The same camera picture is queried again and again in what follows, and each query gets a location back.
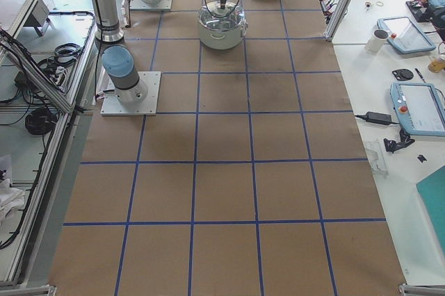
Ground glass pot lid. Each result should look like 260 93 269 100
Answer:
197 1 246 31

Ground pale green electric pot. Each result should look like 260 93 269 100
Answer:
197 1 248 50

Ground white mug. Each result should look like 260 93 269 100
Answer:
364 28 389 54

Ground blue teach pendant far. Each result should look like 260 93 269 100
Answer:
377 16 436 54

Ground blue teach pendant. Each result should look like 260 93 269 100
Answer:
377 16 436 54
390 82 444 137

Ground black power adapter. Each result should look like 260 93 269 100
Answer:
365 111 393 125

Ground blue teach pendant near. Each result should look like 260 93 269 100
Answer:
390 82 444 137

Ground coiled black cables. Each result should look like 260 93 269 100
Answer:
24 107 58 136

